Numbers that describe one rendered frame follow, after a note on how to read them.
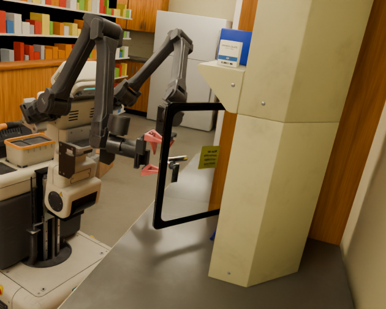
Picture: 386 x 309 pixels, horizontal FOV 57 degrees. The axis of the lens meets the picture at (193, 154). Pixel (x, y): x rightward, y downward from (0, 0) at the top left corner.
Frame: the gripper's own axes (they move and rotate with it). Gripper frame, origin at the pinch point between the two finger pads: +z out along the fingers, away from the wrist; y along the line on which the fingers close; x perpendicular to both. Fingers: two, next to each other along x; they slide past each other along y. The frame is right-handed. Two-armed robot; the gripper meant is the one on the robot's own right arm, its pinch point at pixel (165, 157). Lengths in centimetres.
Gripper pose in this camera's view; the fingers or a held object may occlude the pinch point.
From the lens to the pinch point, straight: 113.2
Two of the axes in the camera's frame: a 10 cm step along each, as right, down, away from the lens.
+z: 9.5, 2.2, -2.1
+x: 2.7, -2.9, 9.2
